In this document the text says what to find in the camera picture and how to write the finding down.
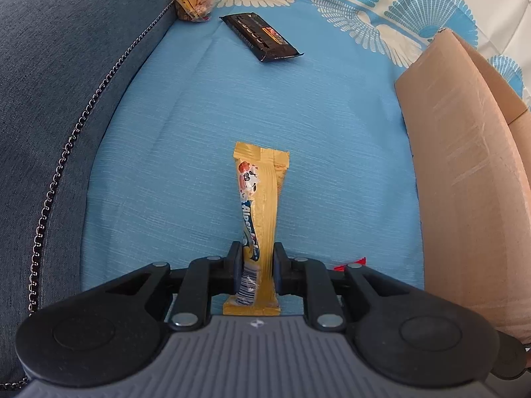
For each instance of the cardboard box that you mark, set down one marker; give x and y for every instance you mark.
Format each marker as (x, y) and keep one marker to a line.
(456, 174)

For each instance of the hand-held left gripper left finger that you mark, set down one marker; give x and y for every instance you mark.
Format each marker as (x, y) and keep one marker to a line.
(236, 266)

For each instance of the yellow candy stick packet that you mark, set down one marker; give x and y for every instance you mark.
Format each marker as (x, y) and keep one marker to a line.
(261, 199)

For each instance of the small red packet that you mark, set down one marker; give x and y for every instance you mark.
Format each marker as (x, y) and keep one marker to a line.
(354, 262)

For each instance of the blue white printed blanket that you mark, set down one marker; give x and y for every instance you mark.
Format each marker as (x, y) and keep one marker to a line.
(249, 103)

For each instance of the black biscuit packet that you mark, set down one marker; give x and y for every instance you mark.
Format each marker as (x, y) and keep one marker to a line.
(261, 35)

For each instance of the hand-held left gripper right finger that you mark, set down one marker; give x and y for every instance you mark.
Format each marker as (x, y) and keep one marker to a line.
(278, 270)

